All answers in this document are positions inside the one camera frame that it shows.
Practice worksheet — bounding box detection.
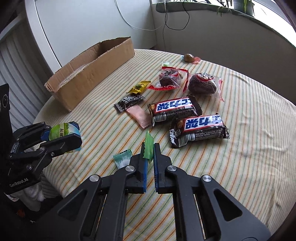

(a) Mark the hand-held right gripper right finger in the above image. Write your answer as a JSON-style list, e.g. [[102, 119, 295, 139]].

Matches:
[[153, 143, 272, 241]]

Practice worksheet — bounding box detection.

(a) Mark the grey window ledge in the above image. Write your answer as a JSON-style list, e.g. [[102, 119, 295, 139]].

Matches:
[[156, 2, 296, 44]]

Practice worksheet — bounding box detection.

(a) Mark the striped tablecloth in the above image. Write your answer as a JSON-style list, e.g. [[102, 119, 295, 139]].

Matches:
[[32, 48, 296, 241]]

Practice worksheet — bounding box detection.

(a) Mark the cardboard box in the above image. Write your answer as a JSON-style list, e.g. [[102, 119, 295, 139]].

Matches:
[[45, 37, 135, 112]]

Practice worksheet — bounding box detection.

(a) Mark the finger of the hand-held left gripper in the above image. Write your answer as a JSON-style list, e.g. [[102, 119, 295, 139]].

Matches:
[[8, 133, 83, 172], [13, 122, 52, 151]]

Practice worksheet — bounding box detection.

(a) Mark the potted plant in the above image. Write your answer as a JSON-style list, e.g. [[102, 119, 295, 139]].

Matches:
[[216, 0, 255, 17]]

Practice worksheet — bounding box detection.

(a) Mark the green and white snack packet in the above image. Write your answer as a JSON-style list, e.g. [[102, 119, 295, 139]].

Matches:
[[49, 122, 82, 153]]

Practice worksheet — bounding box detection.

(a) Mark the black patterned snack packet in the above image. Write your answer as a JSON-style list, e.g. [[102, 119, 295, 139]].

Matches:
[[114, 93, 146, 113]]

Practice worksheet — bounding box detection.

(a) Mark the white ribbed panel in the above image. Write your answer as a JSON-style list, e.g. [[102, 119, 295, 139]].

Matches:
[[0, 23, 52, 132]]

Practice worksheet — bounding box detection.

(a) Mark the white cabinet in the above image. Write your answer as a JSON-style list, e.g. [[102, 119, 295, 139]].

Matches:
[[25, 0, 156, 70]]

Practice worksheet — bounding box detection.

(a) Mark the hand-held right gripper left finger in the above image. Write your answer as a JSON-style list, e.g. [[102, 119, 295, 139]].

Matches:
[[37, 142, 149, 241]]

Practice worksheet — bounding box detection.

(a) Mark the white cable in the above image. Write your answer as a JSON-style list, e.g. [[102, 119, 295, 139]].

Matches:
[[114, 0, 162, 30]]

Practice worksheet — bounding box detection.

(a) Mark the pink snack packet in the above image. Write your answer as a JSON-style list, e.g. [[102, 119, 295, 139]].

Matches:
[[126, 105, 152, 128]]

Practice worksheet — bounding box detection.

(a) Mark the brown cake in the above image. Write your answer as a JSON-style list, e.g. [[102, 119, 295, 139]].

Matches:
[[184, 72, 225, 102], [147, 66, 189, 92]]

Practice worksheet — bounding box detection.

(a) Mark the brown chocolate bar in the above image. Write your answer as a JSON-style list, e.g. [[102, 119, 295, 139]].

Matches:
[[169, 113, 230, 149], [147, 95, 203, 127]]

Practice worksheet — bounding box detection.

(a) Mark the brown egg in pink wrapper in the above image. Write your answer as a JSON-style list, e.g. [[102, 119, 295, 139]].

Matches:
[[183, 53, 200, 64]]

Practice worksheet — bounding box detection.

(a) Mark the teal and white candy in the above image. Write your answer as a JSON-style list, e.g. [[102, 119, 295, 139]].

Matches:
[[112, 149, 133, 169]]

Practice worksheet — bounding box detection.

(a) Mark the black cable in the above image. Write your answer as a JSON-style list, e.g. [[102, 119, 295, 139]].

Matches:
[[162, 0, 190, 50]]

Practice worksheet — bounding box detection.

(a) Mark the yellow candy packet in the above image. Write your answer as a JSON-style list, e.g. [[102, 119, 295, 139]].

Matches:
[[129, 80, 151, 94]]

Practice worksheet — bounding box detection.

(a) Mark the white lace cloth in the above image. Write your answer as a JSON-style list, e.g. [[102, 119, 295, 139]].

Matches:
[[22, 174, 63, 209]]

